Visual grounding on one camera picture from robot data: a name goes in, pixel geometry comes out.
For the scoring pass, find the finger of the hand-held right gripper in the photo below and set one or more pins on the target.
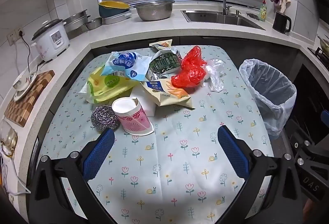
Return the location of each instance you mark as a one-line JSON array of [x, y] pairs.
[[326, 117], [312, 162]]

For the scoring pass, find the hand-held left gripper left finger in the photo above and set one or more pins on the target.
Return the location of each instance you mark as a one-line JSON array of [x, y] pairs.
[[99, 154]]

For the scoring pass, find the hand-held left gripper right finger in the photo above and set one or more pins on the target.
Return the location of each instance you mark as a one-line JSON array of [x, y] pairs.
[[232, 152]]

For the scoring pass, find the steel wool scrubber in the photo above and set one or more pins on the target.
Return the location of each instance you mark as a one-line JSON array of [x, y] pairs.
[[102, 117]]

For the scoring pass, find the waste bin with plastic liner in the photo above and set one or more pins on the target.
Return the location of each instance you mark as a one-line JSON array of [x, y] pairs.
[[277, 108]]

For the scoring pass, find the pink floral paper cup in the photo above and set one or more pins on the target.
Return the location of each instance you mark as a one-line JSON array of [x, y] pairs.
[[136, 121]]

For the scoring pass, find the green yellow wipes pack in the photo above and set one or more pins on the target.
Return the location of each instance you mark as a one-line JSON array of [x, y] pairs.
[[108, 85]]

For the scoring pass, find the clear plastic bag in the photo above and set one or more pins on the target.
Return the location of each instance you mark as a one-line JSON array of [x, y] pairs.
[[214, 77]]

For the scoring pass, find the yellow snack packet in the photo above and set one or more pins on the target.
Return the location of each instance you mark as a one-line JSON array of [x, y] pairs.
[[164, 92], [162, 44]]

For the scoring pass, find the red plastic bag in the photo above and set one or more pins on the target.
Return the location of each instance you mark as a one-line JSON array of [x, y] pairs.
[[191, 69]]

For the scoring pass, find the blue white plastic bag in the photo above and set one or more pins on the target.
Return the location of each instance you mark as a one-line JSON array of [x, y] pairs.
[[123, 62]]

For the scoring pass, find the green foil packet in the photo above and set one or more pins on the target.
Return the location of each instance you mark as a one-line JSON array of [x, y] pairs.
[[164, 62]]

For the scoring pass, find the black built-in oven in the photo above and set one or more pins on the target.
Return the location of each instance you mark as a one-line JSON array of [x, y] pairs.
[[308, 90]]

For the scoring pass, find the floral light blue tablecloth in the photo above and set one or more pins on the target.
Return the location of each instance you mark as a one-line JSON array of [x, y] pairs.
[[180, 162]]

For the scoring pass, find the black gas stove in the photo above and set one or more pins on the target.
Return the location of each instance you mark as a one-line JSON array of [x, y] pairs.
[[321, 55]]

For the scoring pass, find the checkered wooden cutting board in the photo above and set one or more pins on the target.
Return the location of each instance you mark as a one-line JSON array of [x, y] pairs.
[[30, 100]]

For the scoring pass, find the glass pot lid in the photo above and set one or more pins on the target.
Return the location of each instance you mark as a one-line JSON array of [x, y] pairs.
[[7, 136]]

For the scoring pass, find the white plate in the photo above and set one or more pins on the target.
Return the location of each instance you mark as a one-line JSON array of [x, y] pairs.
[[21, 95]]

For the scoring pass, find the white patterned bowl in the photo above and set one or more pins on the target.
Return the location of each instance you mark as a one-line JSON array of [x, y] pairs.
[[24, 82]]

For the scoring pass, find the black electric kettle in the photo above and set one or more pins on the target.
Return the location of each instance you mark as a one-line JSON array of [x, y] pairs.
[[280, 22]]

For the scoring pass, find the green dish soap bottle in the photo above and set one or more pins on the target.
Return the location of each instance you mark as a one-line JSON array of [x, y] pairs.
[[262, 11]]

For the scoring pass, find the white rice cooker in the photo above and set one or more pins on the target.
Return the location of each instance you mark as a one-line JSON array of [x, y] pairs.
[[51, 38]]

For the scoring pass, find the small steel bowl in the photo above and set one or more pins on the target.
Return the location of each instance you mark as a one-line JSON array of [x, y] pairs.
[[93, 24]]

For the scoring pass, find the stainless steel sink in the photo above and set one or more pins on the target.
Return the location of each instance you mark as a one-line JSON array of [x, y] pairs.
[[218, 18]]

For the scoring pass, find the stack of steel basins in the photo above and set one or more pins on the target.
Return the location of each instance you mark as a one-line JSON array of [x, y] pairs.
[[74, 22]]

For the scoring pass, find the sink soap dispenser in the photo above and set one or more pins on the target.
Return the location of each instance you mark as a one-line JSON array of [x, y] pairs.
[[238, 13]]

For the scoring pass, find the yellow blue drain basket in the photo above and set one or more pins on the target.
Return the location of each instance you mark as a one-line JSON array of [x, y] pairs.
[[113, 8]]

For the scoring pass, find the steel colander bowl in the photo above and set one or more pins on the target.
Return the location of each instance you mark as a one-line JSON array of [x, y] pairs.
[[154, 12]]

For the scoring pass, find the wall socket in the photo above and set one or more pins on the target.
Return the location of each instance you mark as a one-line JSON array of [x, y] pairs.
[[12, 37]]

